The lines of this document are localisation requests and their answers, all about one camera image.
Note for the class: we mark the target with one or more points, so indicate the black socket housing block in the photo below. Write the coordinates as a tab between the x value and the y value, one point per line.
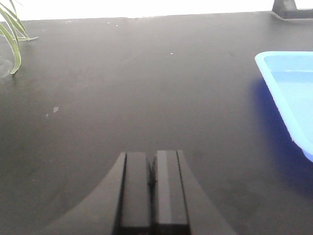
287	9

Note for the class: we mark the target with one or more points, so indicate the blue plastic tray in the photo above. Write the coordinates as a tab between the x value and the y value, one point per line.
289	78

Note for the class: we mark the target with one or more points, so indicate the green plant leaves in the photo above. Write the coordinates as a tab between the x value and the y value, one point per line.
14	32

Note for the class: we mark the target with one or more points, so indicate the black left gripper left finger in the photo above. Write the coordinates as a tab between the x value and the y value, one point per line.
119	205

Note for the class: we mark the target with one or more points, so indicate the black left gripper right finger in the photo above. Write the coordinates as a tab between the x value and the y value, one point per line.
180	206

